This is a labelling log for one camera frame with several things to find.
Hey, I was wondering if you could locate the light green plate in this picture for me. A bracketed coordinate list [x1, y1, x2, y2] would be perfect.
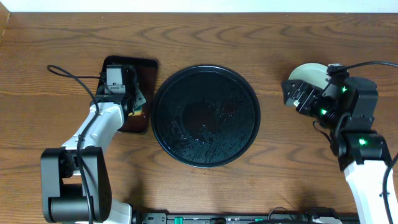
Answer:
[289, 63, 330, 89]

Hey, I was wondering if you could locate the green yellow sponge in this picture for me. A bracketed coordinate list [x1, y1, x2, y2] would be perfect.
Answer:
[131, 107, 143, 116]

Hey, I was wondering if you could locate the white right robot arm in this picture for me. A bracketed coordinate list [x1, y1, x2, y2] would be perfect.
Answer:
[282, 78, 397, 223]

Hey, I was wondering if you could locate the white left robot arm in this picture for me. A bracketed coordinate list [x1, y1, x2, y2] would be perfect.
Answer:
[40, 84, 142, 223]

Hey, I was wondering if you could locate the black rectangular tray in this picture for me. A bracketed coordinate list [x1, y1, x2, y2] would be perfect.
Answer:
[96, 55, 158, 133]

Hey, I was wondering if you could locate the black round tray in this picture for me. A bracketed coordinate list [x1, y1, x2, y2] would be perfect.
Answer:
[151, 65, 261, 168]

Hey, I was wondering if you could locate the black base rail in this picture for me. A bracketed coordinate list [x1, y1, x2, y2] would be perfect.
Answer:
[132, 207, 360, 224]

